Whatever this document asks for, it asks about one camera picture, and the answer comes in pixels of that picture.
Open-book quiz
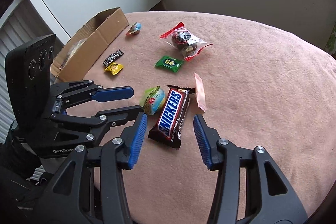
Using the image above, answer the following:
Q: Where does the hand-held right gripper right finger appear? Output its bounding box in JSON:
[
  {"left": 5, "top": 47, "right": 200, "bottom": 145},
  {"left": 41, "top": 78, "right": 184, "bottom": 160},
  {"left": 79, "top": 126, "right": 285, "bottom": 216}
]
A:
[{"left": 193, "top": 114, "right": 309, "bottom": 224}]

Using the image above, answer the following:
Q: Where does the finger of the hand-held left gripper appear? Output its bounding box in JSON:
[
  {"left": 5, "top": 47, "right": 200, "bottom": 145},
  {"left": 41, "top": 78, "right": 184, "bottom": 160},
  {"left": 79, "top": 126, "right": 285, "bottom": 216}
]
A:
[
  {"left": 50, "top": 80, "right": 135, "bottom": 109},
  {"left": 51, "top": 105, "right": 145, "bottom": 145}
]

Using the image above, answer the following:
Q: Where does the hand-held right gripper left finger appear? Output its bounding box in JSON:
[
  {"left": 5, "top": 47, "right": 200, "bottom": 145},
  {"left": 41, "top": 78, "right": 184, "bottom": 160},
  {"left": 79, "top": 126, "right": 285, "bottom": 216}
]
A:
[{"left": 39, "top": 112, "right": 148, "bottom": 224}]

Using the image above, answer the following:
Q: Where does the yellow candy packet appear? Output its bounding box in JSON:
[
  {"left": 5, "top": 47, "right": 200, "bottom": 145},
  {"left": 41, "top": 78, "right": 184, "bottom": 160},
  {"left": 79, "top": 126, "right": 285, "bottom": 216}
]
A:
[{"left": 104, "top": 62, "right": 124, "bottom": 75}]

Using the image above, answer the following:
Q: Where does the green jelly cup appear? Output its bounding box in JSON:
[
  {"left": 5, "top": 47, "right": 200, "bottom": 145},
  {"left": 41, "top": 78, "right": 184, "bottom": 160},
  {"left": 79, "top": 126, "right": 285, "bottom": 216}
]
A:
[{"left": 139, "top": 86, "right": 166, "bottom": 115}]

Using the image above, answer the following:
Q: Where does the brown chocolate bar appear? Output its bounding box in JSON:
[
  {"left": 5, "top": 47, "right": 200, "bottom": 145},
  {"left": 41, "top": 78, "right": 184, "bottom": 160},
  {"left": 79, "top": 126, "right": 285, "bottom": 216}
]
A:
[{"left": 148, "top": 85, "right": 195, "bottom": 149}]

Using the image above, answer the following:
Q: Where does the black candy packet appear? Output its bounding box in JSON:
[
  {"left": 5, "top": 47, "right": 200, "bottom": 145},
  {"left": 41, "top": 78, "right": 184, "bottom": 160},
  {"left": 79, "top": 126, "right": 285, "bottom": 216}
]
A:
[{"left": 102, "top": 49, "right": 124, "bottom": 67}]

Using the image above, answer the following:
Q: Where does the pink snack packet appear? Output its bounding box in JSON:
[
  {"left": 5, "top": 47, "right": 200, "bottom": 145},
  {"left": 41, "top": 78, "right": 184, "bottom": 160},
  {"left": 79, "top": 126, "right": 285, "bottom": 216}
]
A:
[{"left": 194, "top": 72, "right": 207, "bottom": 112}]

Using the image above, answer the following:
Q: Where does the cardboard box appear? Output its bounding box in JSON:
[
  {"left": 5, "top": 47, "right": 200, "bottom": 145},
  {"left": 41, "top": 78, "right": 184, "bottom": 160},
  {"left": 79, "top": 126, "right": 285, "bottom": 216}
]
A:
[{"left": 50, "top": 7, "right": 130, "bottom": 82}]

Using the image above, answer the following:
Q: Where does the green candy packet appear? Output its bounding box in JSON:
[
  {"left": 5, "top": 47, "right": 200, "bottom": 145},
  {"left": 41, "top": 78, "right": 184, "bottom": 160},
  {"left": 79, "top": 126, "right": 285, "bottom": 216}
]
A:
[{"left": 154, "top": 55, "right": 185, "bottom": 74}]

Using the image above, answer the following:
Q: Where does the red and blue jelly cup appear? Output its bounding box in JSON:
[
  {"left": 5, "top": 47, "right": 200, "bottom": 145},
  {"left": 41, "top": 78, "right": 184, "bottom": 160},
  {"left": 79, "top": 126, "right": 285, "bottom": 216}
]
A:
[{"left": 125, "top": 22, "right": 143, "bottom": 35}]

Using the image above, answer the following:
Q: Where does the clear red date packet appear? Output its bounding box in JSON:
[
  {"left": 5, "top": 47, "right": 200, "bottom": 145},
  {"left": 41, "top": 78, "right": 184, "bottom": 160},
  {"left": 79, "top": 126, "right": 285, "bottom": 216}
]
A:
[{"left": 160, "top": 22, "right": 214, "bottom": 62}]

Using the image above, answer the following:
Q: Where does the white slatted panel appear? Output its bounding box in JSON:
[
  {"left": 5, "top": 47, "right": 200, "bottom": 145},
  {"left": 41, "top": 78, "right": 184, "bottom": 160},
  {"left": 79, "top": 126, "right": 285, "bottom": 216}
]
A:
[{"left": 0, "top": 0, "right": 63, "bottom": 146}]

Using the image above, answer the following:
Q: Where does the green patterned bag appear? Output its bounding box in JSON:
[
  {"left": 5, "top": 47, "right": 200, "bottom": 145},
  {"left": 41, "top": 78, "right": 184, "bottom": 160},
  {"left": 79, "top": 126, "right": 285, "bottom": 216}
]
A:
[{"left": 324, "top": 27, "right": 336, "bottom": 59}]

